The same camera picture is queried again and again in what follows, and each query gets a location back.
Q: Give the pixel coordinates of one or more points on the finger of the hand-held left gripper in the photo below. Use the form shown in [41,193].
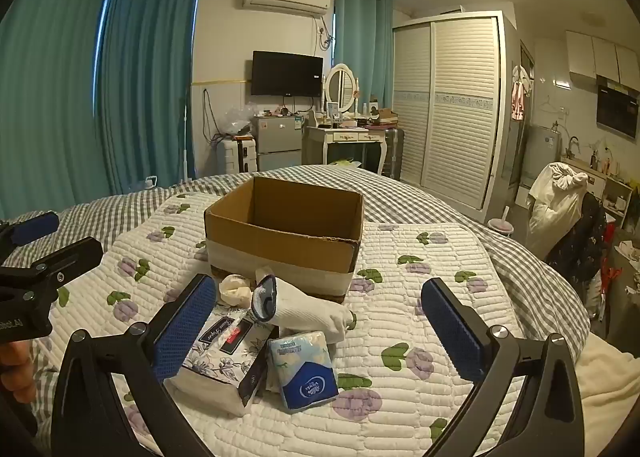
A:
[75,254]
[35,228]

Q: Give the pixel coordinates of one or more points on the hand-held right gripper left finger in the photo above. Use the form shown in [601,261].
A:
[185,327]

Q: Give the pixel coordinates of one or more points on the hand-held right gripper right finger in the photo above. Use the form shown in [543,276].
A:
[450,327]

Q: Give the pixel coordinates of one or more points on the floral tissue pack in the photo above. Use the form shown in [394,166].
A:
[225,357]

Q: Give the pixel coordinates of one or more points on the cream cloth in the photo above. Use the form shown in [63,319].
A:
[237,291]

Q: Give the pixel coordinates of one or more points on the brown cardboard box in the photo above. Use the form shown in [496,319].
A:
[280,249]

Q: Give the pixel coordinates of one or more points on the white sock with dark cuff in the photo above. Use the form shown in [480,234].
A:
[310,309]

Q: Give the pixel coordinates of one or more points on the blue tissue packet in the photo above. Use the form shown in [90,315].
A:
[305,367]

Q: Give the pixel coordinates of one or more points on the person's left hand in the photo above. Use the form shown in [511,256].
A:
[17,372]

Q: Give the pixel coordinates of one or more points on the quilted floral mat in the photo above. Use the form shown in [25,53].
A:
[400,287]

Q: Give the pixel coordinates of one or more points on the clear water jug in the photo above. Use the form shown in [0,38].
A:
[149,182]

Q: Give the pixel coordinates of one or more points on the drink cup with straw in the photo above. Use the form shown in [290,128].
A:
[499,226]

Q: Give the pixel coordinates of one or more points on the wide teal curtain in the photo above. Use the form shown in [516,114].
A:
[50,87]

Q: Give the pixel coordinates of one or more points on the dark floral garment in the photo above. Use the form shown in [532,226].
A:
[580,237]

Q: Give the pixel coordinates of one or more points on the white jacket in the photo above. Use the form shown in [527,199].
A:
[555,207]

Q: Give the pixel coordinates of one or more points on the cream blanket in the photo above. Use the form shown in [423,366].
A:
[607,387]

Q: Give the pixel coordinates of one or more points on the red bag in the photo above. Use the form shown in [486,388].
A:
[609,267]

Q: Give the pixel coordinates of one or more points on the white suitcase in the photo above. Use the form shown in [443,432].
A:
[230,157]

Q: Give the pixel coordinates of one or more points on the silver suitcase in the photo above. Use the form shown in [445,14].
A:
[392,152]

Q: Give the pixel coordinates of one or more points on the yellow bag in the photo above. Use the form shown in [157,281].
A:
[347,163]

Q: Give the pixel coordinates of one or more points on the grey appliance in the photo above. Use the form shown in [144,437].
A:
[545,147]

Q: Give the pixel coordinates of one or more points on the silver mini fridge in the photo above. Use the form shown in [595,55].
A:
[275,142]

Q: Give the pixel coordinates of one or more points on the clear plastic bag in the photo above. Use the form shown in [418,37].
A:
[237,119]

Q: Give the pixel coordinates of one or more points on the kitchen counter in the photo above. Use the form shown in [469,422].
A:
[600,177]

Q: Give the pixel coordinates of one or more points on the white louvred wardrobe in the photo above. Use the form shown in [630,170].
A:
[460,112]

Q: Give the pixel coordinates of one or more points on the white dressing table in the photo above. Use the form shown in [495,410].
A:
[345,137]

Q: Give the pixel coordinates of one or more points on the small cardboard box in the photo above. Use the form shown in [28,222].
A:
[384,117]

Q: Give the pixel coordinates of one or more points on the pink hanging clothes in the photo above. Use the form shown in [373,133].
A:
[517,102]

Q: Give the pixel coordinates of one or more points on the white oval vanity mirror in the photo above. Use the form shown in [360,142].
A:
[342,87]

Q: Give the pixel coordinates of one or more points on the black range hood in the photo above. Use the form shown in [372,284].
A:
[617,112]

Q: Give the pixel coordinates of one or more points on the narrow teal curtain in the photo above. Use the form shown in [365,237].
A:
[362,47]

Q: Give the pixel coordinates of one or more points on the black wall television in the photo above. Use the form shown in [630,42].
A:
[286,73]

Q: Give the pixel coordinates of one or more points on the white wall cabinets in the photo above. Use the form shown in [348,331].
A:
[600,54]

